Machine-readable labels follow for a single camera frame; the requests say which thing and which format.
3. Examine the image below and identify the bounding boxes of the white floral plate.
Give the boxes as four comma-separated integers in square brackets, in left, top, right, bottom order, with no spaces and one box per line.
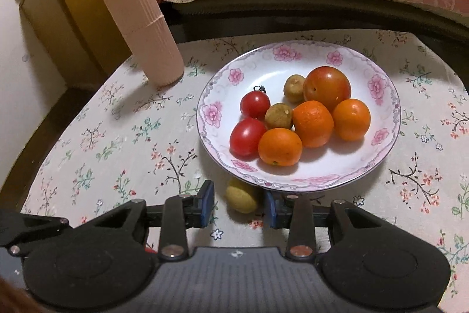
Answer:
[196,41,402,192]

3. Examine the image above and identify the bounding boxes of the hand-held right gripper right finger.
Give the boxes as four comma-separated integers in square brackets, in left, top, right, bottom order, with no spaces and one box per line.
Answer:
[264,190,387,260]

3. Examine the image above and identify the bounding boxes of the red tomato on plate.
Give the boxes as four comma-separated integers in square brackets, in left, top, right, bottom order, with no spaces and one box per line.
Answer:
[303,66,352,112]

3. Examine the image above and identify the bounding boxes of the orange mandarin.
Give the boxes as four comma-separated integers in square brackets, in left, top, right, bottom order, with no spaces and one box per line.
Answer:
[292,100,335,148]
[257,128,303,167]
[332,98,372,142]

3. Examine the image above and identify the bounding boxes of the dark bed frame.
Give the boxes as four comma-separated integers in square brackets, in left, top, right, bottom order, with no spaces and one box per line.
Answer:
[161,0,469,50]

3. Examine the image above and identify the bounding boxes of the yellow wooden cabinet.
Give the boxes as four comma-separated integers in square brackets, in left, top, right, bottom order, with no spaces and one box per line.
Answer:
[18,0,147,90]

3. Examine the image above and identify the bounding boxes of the yellowish longan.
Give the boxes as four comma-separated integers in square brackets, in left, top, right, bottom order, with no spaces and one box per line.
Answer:
[225,179,259,214]

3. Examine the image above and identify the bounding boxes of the pink ribbed cylinder container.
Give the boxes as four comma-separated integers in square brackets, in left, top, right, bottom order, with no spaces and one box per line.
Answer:
[94,0,184,87]

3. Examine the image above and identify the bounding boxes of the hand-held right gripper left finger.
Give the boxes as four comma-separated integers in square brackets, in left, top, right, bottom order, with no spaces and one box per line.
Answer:
[86,180,215,260]

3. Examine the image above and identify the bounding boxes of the brown longan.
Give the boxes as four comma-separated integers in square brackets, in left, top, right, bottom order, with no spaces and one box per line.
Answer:
[283,74,306,104]
[264,102,294,130]

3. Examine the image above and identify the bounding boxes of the floral tablecloth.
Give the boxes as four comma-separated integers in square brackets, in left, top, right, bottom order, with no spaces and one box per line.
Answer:
[20,29,469,299]

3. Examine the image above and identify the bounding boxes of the red cherry tomato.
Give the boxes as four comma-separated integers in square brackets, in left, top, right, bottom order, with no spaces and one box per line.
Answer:
[229,117,268,158]

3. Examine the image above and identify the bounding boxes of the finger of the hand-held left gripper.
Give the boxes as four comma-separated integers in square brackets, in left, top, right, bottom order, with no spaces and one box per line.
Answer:
[0,208,70,257]

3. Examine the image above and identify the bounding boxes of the cherry tomato with stem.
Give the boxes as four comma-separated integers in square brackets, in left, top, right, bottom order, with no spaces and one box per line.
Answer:
[240,86,272,120]

